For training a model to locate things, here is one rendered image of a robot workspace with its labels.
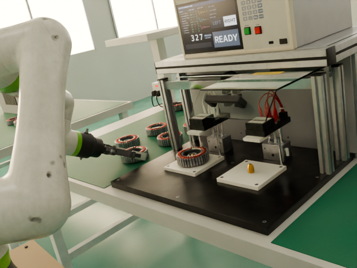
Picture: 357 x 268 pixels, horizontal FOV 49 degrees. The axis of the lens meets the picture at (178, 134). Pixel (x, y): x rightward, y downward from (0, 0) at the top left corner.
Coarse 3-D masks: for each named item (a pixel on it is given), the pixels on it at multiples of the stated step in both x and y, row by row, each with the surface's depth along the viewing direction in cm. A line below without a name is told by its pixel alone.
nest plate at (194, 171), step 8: (176, 160) 141; (208, 160) 135; (216, 160) 133; (168, 168) 135; (176, 168) 133; (184, 168) 132; (192, 168) 131; (200, 168) 129; (208, 168) 130; (192, 176) 127
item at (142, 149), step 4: (128, 148) 163; (132, 148) 163; (136, 148) 163; (140, 148) 162; (144, 148) 159; (144, 152) 157; (124, 156) 156; (124, 160) 156; (128, 160) 155; (132, 160) 155; (136, 160) 155; (140, 160) 156
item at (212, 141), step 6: (210, 138) 144; (216, 138) 142; (222, 138) 140; (228, 138) 142; (210, 144) 145; (216, 144) 143; (222, 144) 141; (228, 144) 143; (210, 150) 146; (216, 150) 144; (222, 150) 142
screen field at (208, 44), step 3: (207, 42) 130; (210, 42) 130; (186, 45) 138; (189, 45) 137; (192, 45) 136; (195, 45) 135; (198, 45) 134; (201, 45) 133; (204, 45) 132; (207, 45) 131; (210, 45) 130; (186, 48) 138; (189, 48) 137; (192, 48) 136
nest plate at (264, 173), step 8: (248, 160) 128; (232, 168) 124; (240, 168) 123; (256, 168) 121; (264, 168) 119; (272, 168) 118; (280, 168) 117; (224, 176) 120; (232, 176) 118; (240, 176) 117; (248, 176) 116; (256, 176) 115; (264, 176) 114; (272, 176) 113; (232, 184) 115; (240, 184) 113; (248, 184) 111; (256, 184) 110; (264, 184) 111
